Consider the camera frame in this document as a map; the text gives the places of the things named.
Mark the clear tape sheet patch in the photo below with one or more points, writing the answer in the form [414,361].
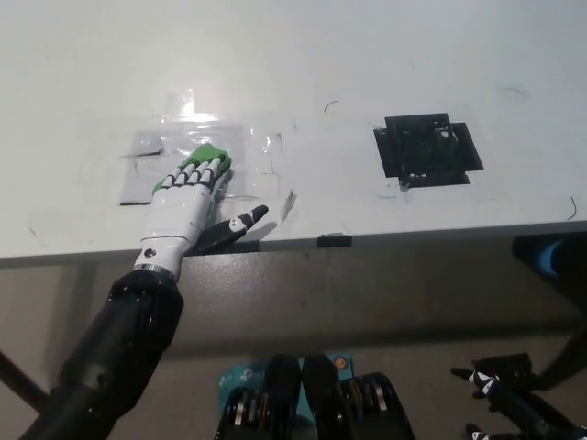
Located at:
[257,160]

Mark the black floor tape patch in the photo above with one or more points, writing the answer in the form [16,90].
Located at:
[513,366]

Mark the green whiteboard eraser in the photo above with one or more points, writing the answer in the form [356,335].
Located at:
[206,153]

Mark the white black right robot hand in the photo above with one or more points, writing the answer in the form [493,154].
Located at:
[483,379]

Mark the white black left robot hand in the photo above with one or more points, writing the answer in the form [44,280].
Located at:
[179,215]

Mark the black tape square patch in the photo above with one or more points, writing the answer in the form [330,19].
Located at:
[426,151]

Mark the torn clear tape scrap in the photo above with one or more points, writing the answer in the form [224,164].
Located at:
[288,206]

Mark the black slanted table leg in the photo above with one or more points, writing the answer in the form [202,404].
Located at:
[568,353]
[20,380]

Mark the small black tape strip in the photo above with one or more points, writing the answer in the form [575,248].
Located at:
[335,241]

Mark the grey tape flap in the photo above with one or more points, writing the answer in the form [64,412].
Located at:
[147,144]

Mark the black and blue object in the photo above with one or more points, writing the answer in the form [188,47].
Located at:
[550,256]

